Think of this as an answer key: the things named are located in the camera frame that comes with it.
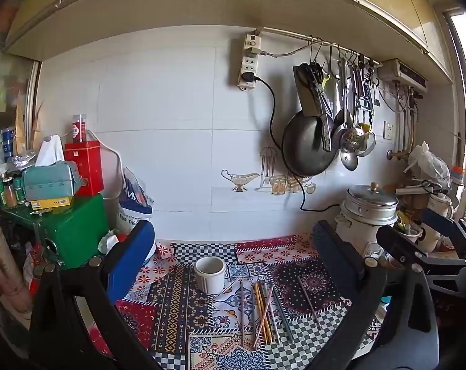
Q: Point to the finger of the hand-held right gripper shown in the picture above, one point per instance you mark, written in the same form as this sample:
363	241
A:
400	247
443	220

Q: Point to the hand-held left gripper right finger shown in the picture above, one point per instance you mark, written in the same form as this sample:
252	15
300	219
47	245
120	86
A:
339	268

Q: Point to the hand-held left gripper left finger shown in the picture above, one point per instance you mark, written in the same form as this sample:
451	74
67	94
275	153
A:
130	262

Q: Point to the mauve chopstick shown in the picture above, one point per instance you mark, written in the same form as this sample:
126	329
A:
241	316
309	303

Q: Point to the grey chopstick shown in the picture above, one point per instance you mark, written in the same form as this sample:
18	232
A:
287	327
277	335

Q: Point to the white ceramic cup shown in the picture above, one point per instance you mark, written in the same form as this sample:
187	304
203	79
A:
210	277

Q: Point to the wooden chopstick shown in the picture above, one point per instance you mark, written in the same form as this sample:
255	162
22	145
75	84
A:
265	312
260	312

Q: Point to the pink chopstick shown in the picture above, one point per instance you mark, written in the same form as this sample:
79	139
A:
256	341

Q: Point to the pale cup with utensils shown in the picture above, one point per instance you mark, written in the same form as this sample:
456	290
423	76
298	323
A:
410	237

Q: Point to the white jar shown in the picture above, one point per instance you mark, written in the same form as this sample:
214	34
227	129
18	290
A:
441	202

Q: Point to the red round object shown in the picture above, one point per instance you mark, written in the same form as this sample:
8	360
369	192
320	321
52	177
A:
122	237

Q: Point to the white rice cooker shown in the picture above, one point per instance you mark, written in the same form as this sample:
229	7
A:
352	235

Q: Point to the metal steamer pot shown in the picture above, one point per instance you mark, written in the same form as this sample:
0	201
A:
369	200

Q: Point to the white plastic bag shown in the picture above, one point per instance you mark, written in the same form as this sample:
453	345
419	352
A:
429	165

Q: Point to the blue and white bag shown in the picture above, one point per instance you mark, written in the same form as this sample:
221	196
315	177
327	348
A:
134	200

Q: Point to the green metal box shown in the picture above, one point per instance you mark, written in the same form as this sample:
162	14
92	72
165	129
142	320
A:
76	231

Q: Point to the patchwork patterned table cloth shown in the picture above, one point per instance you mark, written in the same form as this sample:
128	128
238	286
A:
179	308

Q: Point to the flat yellow box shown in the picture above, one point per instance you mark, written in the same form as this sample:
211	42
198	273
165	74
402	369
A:
49	203

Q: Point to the metal ladle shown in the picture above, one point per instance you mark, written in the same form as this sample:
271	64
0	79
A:
339	125
349	160

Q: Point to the red tin box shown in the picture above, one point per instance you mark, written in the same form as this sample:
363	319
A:
82	165

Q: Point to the teal tissue pack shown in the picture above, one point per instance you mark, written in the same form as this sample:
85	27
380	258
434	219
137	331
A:
49	185

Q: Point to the metal skimmer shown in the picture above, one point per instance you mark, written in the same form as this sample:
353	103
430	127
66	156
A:
352	140

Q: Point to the black frying pan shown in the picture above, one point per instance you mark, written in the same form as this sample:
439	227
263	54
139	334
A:
306	150

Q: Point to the orange spice jar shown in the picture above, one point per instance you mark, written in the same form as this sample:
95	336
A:
10	196

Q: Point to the crumpled clear plastic bag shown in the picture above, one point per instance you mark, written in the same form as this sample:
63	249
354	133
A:
22	160

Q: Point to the metal tongs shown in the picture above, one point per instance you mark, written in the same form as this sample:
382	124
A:
366	84

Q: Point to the brown paper bags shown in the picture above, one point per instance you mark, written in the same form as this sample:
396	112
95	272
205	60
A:
24	123

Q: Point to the yellow peeler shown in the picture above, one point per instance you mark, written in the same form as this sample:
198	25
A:
325	81

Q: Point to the black scissors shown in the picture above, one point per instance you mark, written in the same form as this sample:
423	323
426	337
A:
312	71

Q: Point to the glass-door shelf cabinet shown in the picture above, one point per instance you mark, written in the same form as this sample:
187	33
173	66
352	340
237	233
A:
9	84

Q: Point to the white power strip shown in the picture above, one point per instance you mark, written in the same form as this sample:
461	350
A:
249	63

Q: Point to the wall water pipes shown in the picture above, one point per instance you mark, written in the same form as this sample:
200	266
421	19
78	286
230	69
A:
404	123

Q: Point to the white wall socket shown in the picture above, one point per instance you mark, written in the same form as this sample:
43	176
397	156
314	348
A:
388	130

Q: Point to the white wall-mounted appliance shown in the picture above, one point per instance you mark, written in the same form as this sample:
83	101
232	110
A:
404	73

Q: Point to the metal hanging rail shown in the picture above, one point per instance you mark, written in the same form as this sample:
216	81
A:
287	32

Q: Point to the yellow wall cabinet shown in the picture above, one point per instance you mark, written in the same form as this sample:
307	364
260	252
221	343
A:
217	0

